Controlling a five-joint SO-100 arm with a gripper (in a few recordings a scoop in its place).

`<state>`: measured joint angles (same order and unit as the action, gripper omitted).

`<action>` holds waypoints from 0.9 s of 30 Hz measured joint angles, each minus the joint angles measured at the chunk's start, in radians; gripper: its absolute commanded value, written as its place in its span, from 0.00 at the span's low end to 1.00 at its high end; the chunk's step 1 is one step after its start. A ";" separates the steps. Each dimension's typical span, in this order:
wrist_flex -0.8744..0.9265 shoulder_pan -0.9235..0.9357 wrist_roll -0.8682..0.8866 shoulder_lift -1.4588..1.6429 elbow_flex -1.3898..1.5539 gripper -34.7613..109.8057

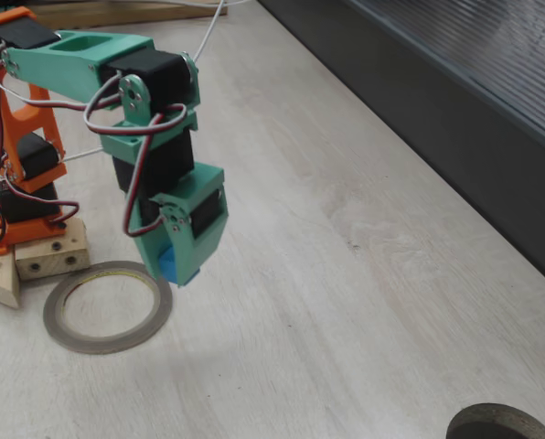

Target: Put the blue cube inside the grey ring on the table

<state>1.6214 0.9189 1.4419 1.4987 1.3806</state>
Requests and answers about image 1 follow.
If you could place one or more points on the thick light wooden block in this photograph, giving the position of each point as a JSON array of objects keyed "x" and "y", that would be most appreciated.
[{"x": 48, "y": 260}]

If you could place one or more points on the small blue cube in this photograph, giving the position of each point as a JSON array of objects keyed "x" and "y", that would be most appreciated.
[{"x": 166, "y": 267}]

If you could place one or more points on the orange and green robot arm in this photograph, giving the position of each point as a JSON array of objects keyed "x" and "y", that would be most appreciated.
[{"x": 71, "y": 59}]

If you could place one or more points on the brown wooden board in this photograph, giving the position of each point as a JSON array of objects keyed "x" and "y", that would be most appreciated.
[{"x": 117, "y": 16}]

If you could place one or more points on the frosted grey desk partition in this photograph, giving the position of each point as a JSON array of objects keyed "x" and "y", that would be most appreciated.
[{"x": 483, "y": 137}]

